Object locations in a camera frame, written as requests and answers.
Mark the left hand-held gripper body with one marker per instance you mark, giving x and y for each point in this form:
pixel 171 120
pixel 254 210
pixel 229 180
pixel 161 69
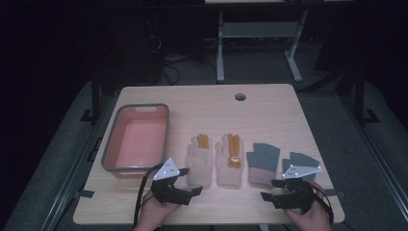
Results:
pixel 165 191

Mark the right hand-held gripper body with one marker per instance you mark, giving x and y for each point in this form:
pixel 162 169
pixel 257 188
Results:
pixel 300 194

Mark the beige knit glove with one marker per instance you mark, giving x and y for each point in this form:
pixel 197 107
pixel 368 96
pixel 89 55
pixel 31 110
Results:
pixel 199 166

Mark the grey fingerless glove pink cuff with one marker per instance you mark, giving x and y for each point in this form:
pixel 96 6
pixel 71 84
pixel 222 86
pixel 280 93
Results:
pixel 303 160
pixel 263 160

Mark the pink basin with grey rim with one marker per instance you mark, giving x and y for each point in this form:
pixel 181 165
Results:
pixel 138 141

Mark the person's left hand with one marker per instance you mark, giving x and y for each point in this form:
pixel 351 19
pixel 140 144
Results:
pixel 150 213

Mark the person's right hand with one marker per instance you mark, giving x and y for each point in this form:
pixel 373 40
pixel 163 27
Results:
pixel 316 221

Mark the black metal stand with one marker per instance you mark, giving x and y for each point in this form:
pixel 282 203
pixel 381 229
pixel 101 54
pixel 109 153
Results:
pixel 95 96
pixel 360 96

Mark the aluminium floor rail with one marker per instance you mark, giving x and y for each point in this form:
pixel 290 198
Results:
pixel 379 156
pixel 65 192

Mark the grey metal desk frame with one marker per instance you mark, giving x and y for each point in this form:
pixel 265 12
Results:
pixel 256 29

